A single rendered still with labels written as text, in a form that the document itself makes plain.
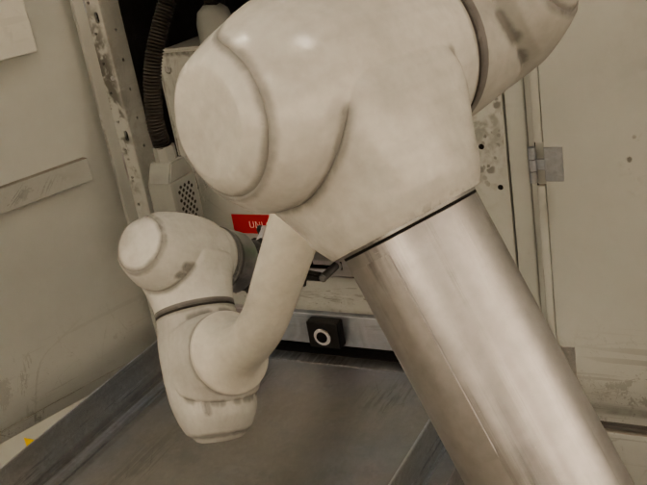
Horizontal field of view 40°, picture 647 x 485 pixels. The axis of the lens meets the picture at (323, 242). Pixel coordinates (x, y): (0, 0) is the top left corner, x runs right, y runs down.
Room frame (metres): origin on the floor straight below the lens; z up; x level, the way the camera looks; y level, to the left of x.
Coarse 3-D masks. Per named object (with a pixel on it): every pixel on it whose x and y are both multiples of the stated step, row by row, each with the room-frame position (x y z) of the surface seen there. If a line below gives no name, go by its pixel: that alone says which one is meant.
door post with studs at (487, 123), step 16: (480, 112) 1.17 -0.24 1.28; (496, 112) 1.16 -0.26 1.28; (480, 128) 1.18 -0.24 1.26; (496, 128) 1.17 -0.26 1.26; (480, 144) 1.18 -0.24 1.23; (496, 144) 1.17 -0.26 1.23; (480, 160) 1.18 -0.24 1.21; (496, 160) 1.17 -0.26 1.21; (480, 176) 1.18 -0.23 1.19; (496, 176) 1.17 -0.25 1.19; (480, 192) 1.18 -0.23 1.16; (496, 192) 1.17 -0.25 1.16; (496, 208) 1.17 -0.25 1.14; (496, 224) 1.17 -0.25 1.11; (512, 240) 1.16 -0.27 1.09; (512, 256) 1.16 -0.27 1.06
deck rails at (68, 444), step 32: (128, 384) 1.31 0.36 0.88; (160, 384) 1.36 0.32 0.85; (64, 416) 1.19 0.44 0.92; (96, 416) 1.24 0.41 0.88; (128, 416) 1.27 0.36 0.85; (32, 448) 1.12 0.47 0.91; (64, 448) 1.17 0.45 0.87; (96, 448) 1.19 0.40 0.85; (416, 448) 0.96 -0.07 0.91; (0, 480) 1.07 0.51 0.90; (32, 480) 1.11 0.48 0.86; (64, 480) 1.12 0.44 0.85; (416, 480) 0.95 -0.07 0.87
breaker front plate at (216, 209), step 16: (176, 64) 1.48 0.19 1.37; (176, 80) 1.48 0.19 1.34; (176, 128) 1.49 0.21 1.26; (208, 192) 1.47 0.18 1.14; (208, 208) 1.48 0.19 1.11; (224, 208) 1.46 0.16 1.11; (240, 208) 1.44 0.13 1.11; (224, 224) 1.46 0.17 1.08; (336, 272) 1.36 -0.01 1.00; (304, 288) 1.39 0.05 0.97; (320, 288) 1.38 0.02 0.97; (336, 288) 1.36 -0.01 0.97; (352, 288) 1.35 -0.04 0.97; (304, 304) 1.40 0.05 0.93; (320, 304) 1.38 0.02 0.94; (336, 304) 1.36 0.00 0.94; (352, 304) 1.35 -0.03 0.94; (368, 304) 1.33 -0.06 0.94
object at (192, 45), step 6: (180, 42) 1.56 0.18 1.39; (186, 42) 1.54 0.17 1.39; (192, 42) 1.53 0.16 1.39; (198, 42) 1.52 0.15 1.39; (168, 48) 1.48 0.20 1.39; (174, 48) 1.47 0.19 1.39; (180, 48) 1.47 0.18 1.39; (186, 48) 1.46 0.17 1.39; (192, 48) 1.46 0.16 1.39; (162, 84) 1.50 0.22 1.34; (168, 114) 1.50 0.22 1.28; (174, 138) 1.50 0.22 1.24; (312, 264) 1.41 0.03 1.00
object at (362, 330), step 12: (240, 312) 1.45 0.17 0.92; (300, 312) 1.39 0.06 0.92; (312, 312) 1.38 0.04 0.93; (324, 312) 1.37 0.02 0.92; (336, 312) 1.36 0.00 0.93; (300, 324) 1.39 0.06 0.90; (348, 324) 1.34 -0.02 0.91; (360, 324) 1.33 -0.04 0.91; (372, 324) 1.32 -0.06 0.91; (288, 336) 1.40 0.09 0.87; (300, 336) 1.39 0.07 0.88; (348, 336) 1.34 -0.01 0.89; (360, 336) 1.33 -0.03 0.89; (372, 336) 1.32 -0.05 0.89; (384, 336) 1.31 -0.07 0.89; (372, 348) 1.32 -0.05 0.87; (384, 348) 1.31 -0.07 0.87
